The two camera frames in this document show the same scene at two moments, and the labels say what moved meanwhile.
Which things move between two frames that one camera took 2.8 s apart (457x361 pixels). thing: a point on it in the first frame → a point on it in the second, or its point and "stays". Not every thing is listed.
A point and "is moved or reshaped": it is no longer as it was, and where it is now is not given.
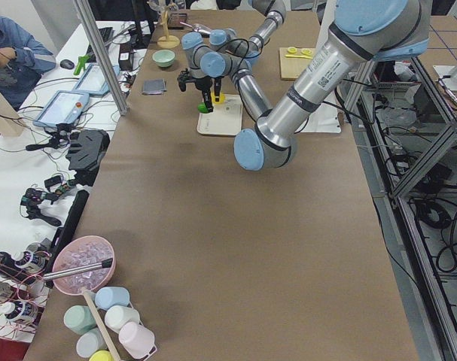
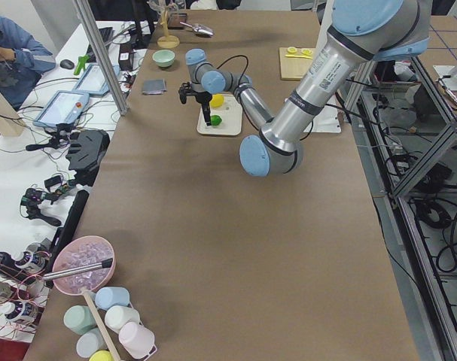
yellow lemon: (221, 98) stays
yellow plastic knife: (298, 56) stays
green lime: (202, 108) is moved or reshaped
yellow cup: (101, 355) stays
